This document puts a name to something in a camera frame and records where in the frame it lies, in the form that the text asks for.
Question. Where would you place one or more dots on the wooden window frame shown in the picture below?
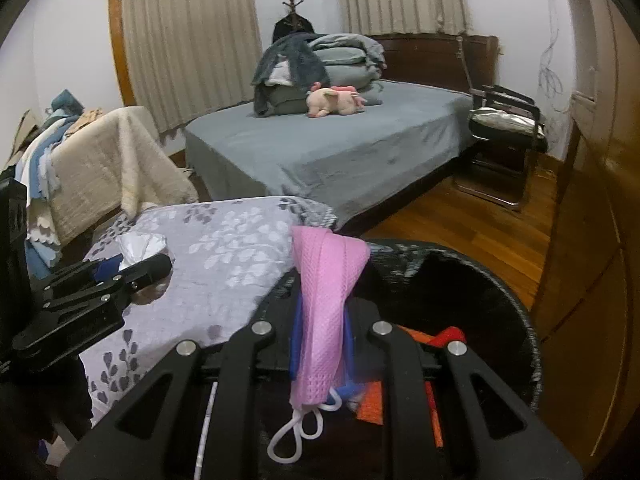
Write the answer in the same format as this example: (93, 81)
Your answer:
(120, 35)

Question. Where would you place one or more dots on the beige quilt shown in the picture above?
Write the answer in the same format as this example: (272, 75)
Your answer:
(110, 165)

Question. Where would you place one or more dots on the folded grey bedding pile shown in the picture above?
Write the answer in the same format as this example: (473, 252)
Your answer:
(345, 55)

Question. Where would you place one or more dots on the wooden wardrobe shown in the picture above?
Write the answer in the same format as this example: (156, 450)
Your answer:
(600, 210)

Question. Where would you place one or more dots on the wide beige curtain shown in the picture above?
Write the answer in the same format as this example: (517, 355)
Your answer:
(190, 35)

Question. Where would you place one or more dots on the dark grey fleece blanket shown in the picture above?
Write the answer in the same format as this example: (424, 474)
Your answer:
(287, 60)

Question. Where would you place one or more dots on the blue and white scalloped cloth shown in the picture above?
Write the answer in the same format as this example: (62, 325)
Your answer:
(40, 160)

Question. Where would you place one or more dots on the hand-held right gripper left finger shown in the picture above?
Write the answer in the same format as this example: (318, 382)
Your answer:
(296, 340)

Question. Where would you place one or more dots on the wooden headboard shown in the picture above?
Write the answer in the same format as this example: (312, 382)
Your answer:
(430, 57)

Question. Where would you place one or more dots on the black metal chair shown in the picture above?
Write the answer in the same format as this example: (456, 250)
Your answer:
(505, 125)

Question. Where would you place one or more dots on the black trash bin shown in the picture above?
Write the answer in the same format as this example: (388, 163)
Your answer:
(475, 300)

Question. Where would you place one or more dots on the orange bubble wrap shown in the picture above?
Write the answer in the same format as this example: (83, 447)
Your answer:
(370, 405)

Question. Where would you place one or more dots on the pink face mask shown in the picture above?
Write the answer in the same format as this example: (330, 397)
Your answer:
(325, 300)

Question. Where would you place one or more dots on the pink plush toy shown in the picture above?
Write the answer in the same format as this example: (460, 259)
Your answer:
(332, 101)

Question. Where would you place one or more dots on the wooden coat rack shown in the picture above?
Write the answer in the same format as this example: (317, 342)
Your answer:
(292, 20)

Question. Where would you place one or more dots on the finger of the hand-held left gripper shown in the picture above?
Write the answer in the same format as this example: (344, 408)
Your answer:
(145, 270)
(107, 267)

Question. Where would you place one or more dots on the bed with grey sheet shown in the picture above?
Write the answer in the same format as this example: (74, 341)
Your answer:
(325, 155)

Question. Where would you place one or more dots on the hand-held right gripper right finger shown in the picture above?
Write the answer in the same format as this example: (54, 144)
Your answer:
(348, 345)

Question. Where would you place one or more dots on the red cloth strip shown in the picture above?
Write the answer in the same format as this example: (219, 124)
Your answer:
(447, 336)

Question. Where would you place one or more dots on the white tissue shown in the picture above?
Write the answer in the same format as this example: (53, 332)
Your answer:
(142, 247)

